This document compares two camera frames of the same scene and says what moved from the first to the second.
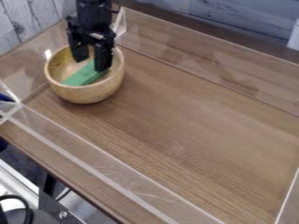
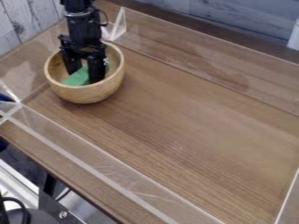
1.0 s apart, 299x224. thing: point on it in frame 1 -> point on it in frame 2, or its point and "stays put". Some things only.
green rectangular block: (84, 76) stays put
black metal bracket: (51, 206) stays put
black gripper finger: (79, 45) -> (72, 59)
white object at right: (294, 38) stays put
